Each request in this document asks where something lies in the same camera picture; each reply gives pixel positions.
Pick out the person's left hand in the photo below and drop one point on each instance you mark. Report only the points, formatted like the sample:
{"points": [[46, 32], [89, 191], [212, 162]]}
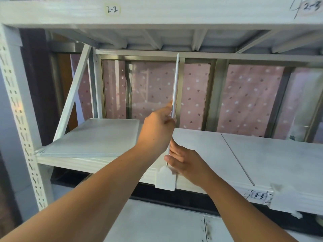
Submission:
{"points": [[156, 131]]}

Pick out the person's right hand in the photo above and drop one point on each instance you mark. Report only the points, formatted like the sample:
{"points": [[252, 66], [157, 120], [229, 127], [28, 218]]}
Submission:
{"points": [[189, 165]]}

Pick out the person's left thumb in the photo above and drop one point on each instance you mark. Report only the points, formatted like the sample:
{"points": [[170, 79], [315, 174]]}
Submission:
{"points": [[168, 105]]}

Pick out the person's right thumb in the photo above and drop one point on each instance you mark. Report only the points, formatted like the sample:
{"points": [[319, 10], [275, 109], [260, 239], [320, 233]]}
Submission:
{"points": [[172, 162]]}

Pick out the thin white board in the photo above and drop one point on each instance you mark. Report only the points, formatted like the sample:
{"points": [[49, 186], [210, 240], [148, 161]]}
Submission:
{"points": [[175, 83]]}

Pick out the person's left forearm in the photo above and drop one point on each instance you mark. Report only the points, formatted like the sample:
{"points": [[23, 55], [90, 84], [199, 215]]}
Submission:
{"points": [[96, 191]]}

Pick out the person's right forearm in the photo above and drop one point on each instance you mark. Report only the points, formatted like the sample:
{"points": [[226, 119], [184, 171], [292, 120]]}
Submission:
{"points": [[239, 211]]}

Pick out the white paper tag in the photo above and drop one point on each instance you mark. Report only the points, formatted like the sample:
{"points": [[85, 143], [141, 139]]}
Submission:
{"points": [[165, 180]]}

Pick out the pink dotted curtain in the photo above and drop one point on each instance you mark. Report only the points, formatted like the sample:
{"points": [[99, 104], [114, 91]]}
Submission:
{"points": [[248, 98]]}

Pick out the stack of white boards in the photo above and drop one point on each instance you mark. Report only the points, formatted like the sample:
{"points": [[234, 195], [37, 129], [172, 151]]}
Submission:
{"points": [[93, 138]]}

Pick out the small handwritten shelf label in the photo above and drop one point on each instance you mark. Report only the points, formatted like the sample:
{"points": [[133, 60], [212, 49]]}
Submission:
{"points": [[260, 196], [311, 7], [112, 9]]}

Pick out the white metal shelving rack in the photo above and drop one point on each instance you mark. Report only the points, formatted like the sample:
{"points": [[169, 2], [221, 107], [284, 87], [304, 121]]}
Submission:
{"points": [[15, 98]]}

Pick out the metal window frame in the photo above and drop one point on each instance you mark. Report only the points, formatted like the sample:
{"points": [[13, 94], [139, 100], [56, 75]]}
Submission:
{"points": [[219, 98]]}

